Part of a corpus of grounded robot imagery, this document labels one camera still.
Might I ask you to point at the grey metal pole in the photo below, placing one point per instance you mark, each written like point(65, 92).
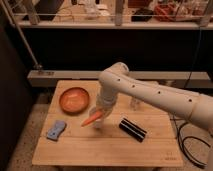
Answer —
point(37, 66)

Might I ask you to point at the orange pepper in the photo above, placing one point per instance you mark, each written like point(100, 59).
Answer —
point(96, 115)

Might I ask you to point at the white rail beam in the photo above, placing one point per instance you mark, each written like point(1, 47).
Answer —
point(49, 78)

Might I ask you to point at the black bag on shelf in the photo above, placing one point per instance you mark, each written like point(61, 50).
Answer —
point(142, 15)

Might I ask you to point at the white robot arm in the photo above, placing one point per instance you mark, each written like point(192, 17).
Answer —
point(194, 107)

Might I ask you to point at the black cylindrical case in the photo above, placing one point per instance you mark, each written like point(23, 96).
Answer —
point(132, 129)

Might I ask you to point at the blue sponge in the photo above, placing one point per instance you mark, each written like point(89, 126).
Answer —
point(55, 131)

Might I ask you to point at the orange ceramic plate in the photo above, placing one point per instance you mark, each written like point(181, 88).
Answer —
point(74, 100)

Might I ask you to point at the red object on shelf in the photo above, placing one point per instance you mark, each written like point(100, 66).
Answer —
point(166, 12)

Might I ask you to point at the tan wooden gripper body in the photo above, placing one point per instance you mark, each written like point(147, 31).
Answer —
point(103, 113)

